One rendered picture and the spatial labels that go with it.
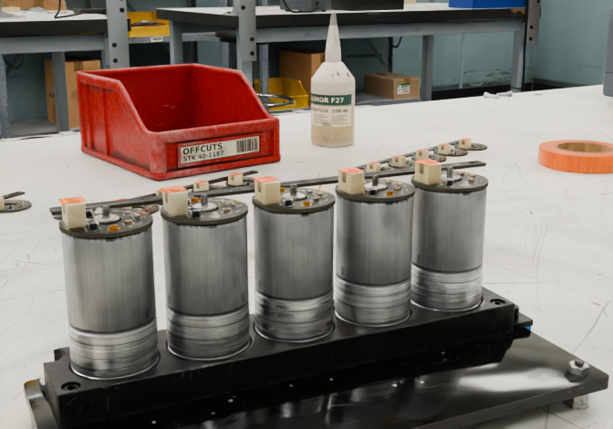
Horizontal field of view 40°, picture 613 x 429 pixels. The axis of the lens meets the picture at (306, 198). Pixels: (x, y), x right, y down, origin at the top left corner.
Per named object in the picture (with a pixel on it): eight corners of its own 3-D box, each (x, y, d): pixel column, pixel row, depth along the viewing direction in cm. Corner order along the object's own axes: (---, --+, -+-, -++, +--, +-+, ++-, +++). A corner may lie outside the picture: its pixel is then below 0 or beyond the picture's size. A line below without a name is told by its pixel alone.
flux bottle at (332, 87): (301, 143, 66) (301, 12, 63) (330, 137, 68) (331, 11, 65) (335, 149, 63) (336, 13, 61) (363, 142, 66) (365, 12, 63)
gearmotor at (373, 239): (423, 343, 27) (430, 189, 26) (357, 358, 26) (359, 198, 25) (385, 317, 29) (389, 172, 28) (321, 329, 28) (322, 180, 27)
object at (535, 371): (468, 323, 32) (469, 295, 31) (608, 409, 25) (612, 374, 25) (25, 414, 25) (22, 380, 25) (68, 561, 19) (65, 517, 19)
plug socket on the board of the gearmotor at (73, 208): (97, 225, 22) (95, 201, 22) (64, 229, 22) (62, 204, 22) (90, 218, 23) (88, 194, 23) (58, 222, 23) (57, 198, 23)
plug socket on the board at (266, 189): (288, 202, 25) (288, 180, 25) (262, 205, 24) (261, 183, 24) (277, 196, 25) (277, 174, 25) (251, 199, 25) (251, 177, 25)
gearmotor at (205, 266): (263, 378, 25) (260, 210, 23) (182, 394, 24) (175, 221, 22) (233, 346, 27) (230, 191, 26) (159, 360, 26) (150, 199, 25)
